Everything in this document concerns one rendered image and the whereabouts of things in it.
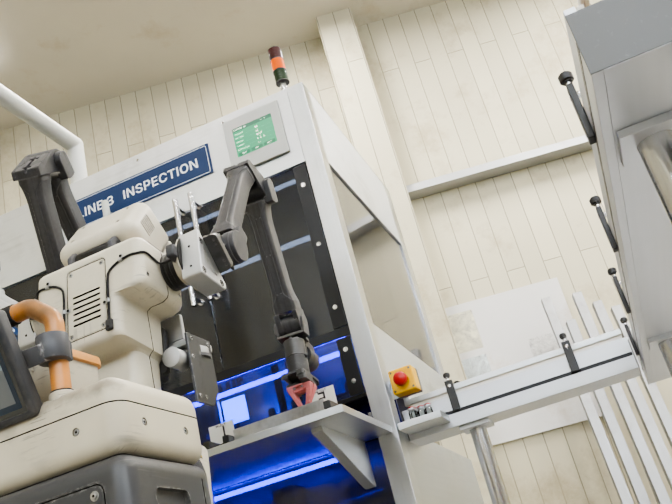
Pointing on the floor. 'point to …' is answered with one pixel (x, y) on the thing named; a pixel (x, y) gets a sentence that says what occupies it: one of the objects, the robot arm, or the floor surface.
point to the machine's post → (354, 299)
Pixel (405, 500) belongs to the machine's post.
